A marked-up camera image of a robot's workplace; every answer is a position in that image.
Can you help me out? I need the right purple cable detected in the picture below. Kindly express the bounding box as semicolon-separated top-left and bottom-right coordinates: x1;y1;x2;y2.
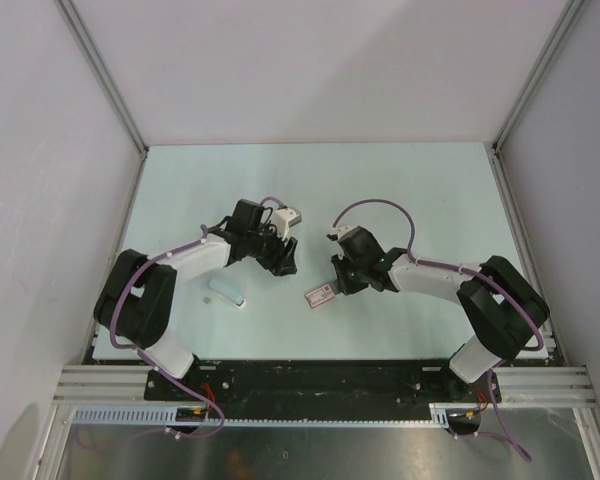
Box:
332;199;546;461

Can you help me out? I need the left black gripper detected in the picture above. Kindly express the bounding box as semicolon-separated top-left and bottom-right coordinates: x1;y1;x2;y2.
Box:
246;220;297;277

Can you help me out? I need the light blue stapler cover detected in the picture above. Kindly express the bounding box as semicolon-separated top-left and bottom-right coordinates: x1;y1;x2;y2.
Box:
208;277;246;308

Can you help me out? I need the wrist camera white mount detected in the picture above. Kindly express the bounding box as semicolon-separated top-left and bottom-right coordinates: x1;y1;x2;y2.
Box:
271;207;302;240
326;225;354;242

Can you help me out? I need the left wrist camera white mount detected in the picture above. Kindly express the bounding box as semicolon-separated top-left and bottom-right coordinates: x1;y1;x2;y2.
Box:
271;207;302;240

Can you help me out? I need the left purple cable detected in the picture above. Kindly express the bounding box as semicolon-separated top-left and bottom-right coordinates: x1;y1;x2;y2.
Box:
74;194;286;446

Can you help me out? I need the purple cable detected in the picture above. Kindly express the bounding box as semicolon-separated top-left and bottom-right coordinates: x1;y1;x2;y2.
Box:
332;199;546;461
74;194;286;446

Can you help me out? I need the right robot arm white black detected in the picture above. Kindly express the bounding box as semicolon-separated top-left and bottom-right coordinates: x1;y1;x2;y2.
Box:
327;226;550;401

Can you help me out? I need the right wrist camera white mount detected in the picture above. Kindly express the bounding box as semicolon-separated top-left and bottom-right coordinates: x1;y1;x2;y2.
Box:
326;225;354;242

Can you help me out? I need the aluminium corner post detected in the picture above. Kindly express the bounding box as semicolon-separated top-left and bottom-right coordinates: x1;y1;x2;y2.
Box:
53;0;148;154
494;0;589;151

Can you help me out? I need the aluminium front frame rail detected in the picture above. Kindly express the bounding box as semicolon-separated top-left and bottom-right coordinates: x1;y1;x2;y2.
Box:
53;365;150;406

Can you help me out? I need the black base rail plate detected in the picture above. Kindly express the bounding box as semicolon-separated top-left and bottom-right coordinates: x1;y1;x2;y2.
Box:
144;359;501;422

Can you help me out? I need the grey slotted cable duct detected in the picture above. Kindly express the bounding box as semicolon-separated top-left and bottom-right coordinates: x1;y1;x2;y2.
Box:
69;403;451;430

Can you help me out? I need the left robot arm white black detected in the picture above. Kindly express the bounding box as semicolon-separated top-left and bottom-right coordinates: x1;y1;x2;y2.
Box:
93;197;302;400

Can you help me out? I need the left aluminium corner post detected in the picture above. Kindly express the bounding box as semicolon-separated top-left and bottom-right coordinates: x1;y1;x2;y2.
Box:
53;0;148;154

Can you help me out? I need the right aluminium corner post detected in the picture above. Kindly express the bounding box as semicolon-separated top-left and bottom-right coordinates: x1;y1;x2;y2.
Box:
494;0;589;151

